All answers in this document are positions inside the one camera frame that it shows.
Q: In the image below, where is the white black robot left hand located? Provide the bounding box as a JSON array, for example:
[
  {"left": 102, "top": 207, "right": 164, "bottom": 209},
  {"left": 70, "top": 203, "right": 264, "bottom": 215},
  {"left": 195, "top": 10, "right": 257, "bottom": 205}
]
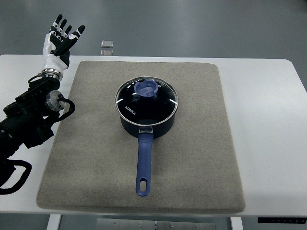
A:
[{"left": 43, "top": 14, "right": 85, "bottom": 73}]

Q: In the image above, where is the glass lid with blue knob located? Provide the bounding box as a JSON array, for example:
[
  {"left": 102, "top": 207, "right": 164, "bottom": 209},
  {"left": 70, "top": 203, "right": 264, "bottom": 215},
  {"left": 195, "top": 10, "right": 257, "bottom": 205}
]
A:
[{"left": 115, "top": 76, "right": 178, "bottom": 126}]

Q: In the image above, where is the dark pot with blue handle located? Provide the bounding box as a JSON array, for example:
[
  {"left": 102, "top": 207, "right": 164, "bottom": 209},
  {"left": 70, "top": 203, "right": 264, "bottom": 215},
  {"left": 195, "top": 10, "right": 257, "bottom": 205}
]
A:
[{"left": 115, "top": 77, "right": 179, "bottom": 197}]

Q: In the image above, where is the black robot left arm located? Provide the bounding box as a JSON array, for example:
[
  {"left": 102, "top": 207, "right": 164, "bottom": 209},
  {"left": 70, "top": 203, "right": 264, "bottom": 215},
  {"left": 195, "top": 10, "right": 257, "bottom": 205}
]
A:
[{"left": 0, "top": 69, "right": 75, "bottom": 195}]

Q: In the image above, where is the lower metal floor plate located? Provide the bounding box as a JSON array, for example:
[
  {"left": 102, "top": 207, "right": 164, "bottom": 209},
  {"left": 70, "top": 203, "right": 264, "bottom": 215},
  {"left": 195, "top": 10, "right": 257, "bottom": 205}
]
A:
[{"left": 100, "top": 49, "right": 113, "bottom": 56}]

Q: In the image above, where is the metal floor plate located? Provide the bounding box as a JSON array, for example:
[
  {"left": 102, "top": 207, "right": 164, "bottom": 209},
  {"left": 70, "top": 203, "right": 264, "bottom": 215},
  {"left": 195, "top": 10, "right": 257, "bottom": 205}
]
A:
[
  {"left": 100, "top": 49, "right": 113, "bottom": 56},
  {"left": 100, "top": 40, "right": 114, "bottom": 48}
]

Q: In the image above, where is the upper metal floor plate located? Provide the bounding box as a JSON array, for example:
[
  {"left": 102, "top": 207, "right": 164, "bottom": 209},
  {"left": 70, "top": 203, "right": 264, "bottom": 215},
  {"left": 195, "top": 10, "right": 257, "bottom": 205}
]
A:
[{"left": 100, "top": 40, "right": 114, "bottom": 48}]

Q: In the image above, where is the beige fabric mat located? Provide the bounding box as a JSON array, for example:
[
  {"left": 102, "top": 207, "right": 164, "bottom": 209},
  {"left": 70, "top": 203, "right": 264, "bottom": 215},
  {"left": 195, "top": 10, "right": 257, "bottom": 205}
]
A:
[{"left": 36, "top": 61, "right": 245, "bottom": 214}]

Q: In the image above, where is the white left table leg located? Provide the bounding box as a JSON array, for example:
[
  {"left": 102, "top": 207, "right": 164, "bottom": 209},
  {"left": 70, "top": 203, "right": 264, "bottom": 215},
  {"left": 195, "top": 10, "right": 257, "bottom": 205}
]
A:
[{"left": 46, "top": 214, "right": 62, "bottom": 230}]

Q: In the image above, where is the white table leg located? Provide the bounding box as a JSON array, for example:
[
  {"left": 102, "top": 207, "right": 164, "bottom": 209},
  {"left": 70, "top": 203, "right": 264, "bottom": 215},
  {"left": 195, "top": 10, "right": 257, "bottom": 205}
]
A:
[
  {"left": 230, "top": 217, "right": 243, "bottom": 230},
  {"left": 46, "top": 214, "right": 62, "bottom": 230}
]

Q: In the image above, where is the metal table crossbar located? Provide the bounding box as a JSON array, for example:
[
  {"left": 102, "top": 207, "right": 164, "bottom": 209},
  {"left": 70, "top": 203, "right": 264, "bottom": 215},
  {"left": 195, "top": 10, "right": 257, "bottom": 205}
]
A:
[{"left": 96, "top": 218, "right": 216, "bottom": 230}]

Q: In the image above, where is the white right table leg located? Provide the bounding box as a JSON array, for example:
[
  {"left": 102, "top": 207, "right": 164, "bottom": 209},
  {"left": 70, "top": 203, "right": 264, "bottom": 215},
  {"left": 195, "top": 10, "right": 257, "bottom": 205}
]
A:
[{"left": 230, "top": 217, "right": 243, "bottom": 230}]

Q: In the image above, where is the black table control panel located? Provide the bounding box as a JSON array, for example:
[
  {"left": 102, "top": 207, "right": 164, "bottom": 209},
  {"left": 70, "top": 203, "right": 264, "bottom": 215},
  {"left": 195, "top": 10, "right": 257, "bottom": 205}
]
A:
[{"left": 258, "top": 217, "right": 307, "bottom": 224}]

